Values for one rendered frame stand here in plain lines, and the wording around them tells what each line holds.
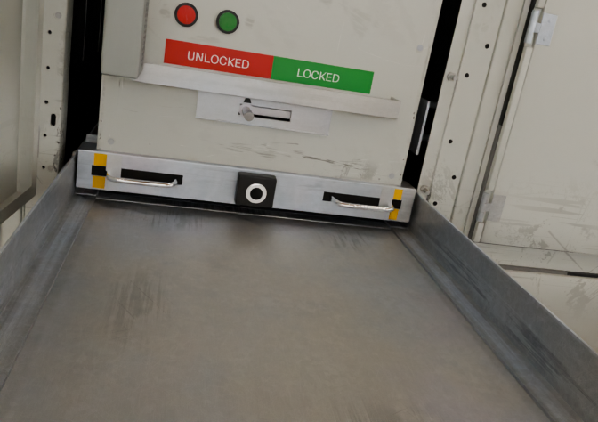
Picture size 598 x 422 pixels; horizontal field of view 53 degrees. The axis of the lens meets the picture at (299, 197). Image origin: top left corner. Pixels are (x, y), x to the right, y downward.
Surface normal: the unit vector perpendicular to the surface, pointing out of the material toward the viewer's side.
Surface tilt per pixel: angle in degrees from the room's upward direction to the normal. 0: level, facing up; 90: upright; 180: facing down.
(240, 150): 90
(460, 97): 90
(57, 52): 90
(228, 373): 0
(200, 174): 90
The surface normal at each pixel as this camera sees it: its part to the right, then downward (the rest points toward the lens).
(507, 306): -0.97, -0.11
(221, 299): 0.17, -0.94
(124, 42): 0.17, 0.32
